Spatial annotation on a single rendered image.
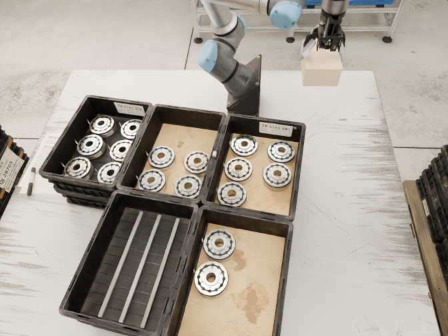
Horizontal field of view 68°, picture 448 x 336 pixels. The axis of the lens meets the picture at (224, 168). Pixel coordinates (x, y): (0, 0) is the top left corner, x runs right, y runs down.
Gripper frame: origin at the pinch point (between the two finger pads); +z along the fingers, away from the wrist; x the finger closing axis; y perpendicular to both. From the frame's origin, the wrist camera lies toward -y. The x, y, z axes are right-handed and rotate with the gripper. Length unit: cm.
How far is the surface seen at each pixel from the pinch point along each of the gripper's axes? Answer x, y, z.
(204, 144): -42, 18, 27
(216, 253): -33, 64, 23
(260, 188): -20, 38, 26
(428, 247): 70, 30, 95
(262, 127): -19.3, 14.3, 20.7
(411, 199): 68, 2, 95
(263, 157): -18.8, 24.2, 26.6
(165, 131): -59, 12, 27
